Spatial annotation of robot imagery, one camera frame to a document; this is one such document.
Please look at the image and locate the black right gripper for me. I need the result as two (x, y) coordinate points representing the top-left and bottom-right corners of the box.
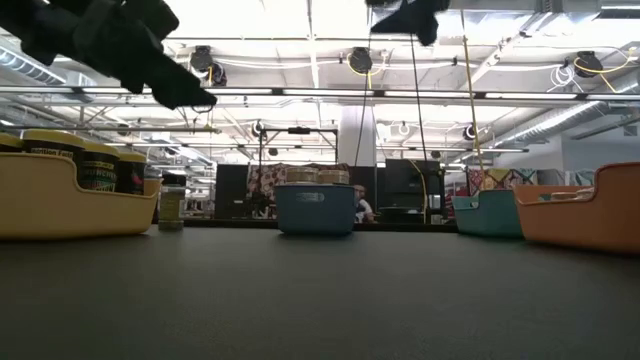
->
(365, 0), (451, 46)

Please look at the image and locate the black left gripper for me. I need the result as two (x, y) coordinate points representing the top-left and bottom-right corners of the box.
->
(74, 0), (217, 110)

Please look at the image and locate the tan-lid jar with tan label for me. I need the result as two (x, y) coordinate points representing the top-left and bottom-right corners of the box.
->
(284, 166), (320, 185)

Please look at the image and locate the grey ceiling conduit pipe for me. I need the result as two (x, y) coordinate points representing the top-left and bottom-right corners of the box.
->
(0, 124), (223, 134)

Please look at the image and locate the black cabinet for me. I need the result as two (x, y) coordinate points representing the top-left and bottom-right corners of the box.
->
(214, 163), (250, 220)

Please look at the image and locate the black-lid green herb bottle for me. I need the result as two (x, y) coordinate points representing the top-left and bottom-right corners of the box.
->
(157, 172), (188, 232)

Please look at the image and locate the long ceiling light bar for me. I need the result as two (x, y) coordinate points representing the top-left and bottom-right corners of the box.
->
(0, 84), (640, 102)

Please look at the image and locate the white building column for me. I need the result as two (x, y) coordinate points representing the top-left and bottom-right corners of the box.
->
(338, 103), (377, 167)

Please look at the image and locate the black computer tower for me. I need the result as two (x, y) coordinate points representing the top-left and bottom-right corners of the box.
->
(383, 158), (447, 225)

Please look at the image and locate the yellow plastic bin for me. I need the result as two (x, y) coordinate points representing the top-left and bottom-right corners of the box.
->
(0, 151), (165, 240)

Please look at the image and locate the colourful patterned cloth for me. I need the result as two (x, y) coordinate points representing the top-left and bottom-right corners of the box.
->
(465, 166), (596, 191)

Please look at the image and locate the blue plastic bin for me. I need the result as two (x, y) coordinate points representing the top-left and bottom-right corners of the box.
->
(273, 183), (358, 236)

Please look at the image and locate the person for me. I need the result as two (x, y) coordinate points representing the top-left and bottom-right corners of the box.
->
(352, 183), (377, 225)

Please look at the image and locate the teal plastic bin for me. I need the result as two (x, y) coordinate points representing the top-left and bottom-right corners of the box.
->
(451, 188), (526, 238)

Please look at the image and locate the orange plastic bin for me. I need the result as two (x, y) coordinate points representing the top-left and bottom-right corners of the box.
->
(513, 160), (640, 256)

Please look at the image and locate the yellow power cable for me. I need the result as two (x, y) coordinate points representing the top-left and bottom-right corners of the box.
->
(458, 19), (487, 174)

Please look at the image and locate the black power cable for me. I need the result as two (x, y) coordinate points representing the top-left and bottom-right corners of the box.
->
(407, 34), (430, 162)

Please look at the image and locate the black metal rack frame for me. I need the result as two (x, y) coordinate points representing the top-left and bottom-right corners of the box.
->
(256, 126), (340, 221)

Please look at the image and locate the silver spiral air duct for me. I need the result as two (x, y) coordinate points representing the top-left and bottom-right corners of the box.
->
(0, 47), (69, 87)
(492, 99), (609, 150)

